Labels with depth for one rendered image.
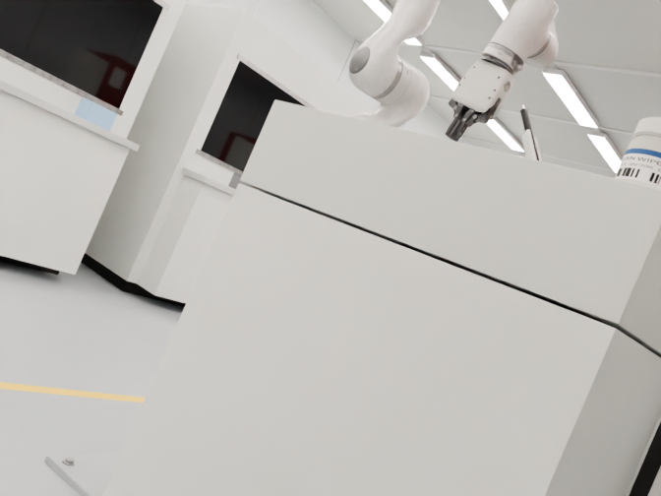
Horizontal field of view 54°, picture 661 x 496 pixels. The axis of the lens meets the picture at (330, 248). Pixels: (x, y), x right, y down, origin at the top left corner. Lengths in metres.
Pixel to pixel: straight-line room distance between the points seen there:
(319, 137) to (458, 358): 0.41
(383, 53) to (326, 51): 4.67
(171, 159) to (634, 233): 3.85
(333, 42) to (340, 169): 5.41
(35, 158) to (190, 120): 1.15
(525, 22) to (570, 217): 0.74
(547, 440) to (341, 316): 0.30
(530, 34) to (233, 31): 3.22
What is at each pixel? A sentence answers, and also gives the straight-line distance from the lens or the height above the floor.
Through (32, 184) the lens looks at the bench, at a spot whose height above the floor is 0.48.
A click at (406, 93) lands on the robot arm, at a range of 1.65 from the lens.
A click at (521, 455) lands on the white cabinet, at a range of 0.73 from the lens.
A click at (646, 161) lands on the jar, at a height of 1.01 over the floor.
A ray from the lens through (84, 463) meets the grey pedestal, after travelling 1.88.
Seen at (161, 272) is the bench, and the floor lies 0.23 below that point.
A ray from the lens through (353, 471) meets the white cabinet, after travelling 0.83.
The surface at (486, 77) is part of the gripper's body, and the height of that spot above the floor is 1.23.
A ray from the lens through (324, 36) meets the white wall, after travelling 6.23.
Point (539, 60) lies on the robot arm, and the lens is 1.49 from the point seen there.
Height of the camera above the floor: 0.77
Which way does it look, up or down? level
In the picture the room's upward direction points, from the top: 23 degrees clockwise
